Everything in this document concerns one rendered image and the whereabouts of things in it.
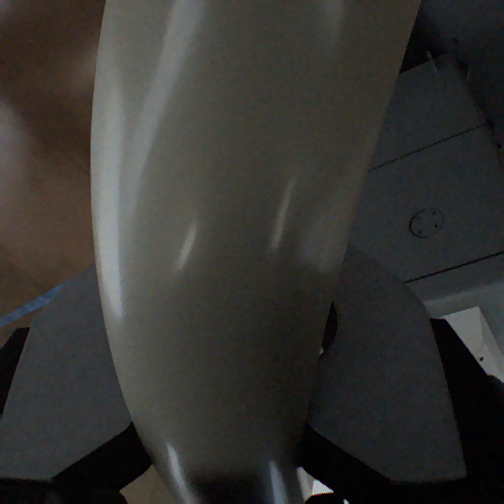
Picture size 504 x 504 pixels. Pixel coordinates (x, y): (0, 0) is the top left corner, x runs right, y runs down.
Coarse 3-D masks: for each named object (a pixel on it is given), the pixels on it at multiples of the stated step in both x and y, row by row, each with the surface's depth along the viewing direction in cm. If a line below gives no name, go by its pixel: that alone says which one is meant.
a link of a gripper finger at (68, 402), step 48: (96, 288) 9; (48, 336) 8; (96, 336) 8; (48, 384) 7; (96, 384) 7; (0, 432) 6; (48, 432) 6; (96, 432) 6; (48, 480) 5; (96, 480) 6
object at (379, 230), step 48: (432, 96) 101; (384, 144) 103; (432, 144) 91; (480, 144) 80; (384, 192) 93; (432, 192) 82; (480, 192) 74; (384, 240) 84; (432, 240) 76; (480, 240) 68; (432, 288) 70; (480, 288) 63
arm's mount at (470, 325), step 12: (456, 312) 69; (468, 312) 67; (480, 312) 66; (456, 324) 68; (468, 324) 66; (480, 324) 64; (468, 336) 64; (480, 336) 63; (492, 336) 72; (468, 348) 63; (480, 348) 62; (492, 348) 69; (480, 360) 62; (492, 360) 65; (492, 372) 67
